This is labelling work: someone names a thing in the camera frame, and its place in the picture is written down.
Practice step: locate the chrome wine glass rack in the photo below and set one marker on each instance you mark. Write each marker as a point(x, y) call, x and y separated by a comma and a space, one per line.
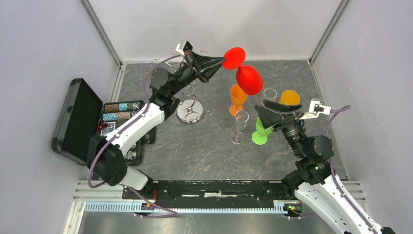
point(189, 111)

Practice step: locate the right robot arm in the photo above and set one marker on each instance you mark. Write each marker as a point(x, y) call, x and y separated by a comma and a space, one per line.
point(315, 182)

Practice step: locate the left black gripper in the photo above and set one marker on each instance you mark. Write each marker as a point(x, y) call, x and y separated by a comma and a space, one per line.
point(204, 68)

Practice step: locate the yellow wine glass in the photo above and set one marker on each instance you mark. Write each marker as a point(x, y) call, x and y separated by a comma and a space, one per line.
point(290, 98)

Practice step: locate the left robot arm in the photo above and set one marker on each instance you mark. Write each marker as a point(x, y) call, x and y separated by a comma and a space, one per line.
point(166, 78)

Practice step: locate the orange wine glass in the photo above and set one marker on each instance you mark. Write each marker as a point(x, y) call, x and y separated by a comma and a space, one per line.
point(238, 98)

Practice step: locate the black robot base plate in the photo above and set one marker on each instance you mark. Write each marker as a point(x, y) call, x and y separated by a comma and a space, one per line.
point(208, 194)

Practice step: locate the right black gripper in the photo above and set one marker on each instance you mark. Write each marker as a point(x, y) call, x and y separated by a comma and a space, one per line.
point(270, 117)

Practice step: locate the green wine glass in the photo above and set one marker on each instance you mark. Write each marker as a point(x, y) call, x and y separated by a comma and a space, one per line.
point(260, 136)

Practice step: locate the clear wine glass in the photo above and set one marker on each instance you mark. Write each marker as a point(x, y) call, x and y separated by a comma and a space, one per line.
point(240, 122)
point(269, 94)

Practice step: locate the red wine glass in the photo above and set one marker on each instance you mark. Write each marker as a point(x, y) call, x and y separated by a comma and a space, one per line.
point(247, 77)

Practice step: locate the clear wine glass front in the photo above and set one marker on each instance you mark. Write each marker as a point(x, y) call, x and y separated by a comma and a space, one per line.
point(269, 94)

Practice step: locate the black poker chip case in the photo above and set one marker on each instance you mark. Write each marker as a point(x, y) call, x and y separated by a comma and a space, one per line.
point(83, 115)

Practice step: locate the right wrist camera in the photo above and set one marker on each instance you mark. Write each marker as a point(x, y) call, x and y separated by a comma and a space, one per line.
point(315, 109)

